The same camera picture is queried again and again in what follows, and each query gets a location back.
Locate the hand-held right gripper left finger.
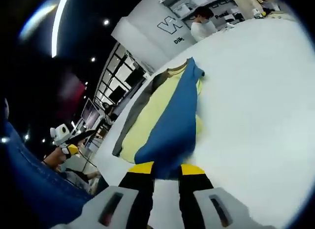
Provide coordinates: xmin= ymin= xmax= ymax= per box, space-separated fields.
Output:
xmin=66 ymin=162 xmax=156 ymax=229

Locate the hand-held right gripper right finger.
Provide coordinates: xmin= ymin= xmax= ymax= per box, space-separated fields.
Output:
xmin=178 ymin=164 xmax=254 ymax=229

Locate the curved ceiling light strip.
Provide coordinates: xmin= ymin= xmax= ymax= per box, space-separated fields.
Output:
xmin=51 ymin=0 xmax=71 ymax=59

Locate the grey shelf rack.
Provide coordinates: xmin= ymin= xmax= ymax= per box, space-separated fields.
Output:
xmin=169 ymin=0 xmax=247 ymax=21

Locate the person's left hand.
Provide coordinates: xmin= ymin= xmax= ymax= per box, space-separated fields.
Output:
xmin=43 ymin=147 xmax=67 ymax=166

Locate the yellow long-sleeved garment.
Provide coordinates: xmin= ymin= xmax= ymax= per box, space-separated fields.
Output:
xmin=112 ymin=57 xmax=207 ymax=180

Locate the operator in blue shirt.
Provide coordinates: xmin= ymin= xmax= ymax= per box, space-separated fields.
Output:
xmin=0 ymin=98 xmax=101 ymax=229

